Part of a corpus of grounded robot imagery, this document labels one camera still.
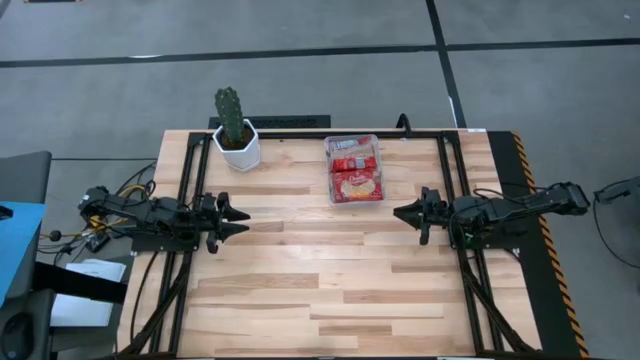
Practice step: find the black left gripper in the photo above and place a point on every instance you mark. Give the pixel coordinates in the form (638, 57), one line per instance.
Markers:
(214, 225)

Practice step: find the black aluminium table frame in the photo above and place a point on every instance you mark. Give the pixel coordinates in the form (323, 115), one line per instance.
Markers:
(300, 135)

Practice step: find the black mat hazard striped edge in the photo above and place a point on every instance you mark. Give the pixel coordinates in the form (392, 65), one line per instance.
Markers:
(550, 300)

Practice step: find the black bar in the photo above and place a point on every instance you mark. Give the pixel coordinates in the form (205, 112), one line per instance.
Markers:
(80, 282)

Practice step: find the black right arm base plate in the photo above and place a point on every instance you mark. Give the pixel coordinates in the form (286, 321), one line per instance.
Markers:
(505, 240)

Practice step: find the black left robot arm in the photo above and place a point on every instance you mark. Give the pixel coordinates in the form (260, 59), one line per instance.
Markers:
(150, 212)

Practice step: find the black device blue light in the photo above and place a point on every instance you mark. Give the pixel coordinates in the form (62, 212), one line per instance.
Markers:
(17, 330)

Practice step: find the small black box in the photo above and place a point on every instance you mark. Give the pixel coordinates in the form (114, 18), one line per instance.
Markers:
(97, 242)

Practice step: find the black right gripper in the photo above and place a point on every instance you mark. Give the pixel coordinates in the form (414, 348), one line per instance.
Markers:
(435, 212)

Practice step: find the blue board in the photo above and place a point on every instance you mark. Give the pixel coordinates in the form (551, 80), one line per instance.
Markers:
(17, 240)

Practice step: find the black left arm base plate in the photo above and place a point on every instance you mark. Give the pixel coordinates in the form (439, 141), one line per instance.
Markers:
(150, 245)

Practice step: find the white papers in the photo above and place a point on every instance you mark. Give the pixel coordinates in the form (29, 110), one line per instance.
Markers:
(85, 310)

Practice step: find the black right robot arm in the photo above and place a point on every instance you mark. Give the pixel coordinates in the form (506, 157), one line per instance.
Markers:
(525, 200)

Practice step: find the clear plastic basket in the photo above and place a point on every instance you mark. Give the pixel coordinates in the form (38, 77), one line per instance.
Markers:
(327, 175)

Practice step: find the white plant pot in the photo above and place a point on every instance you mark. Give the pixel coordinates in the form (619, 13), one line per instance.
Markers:
(242, 155)

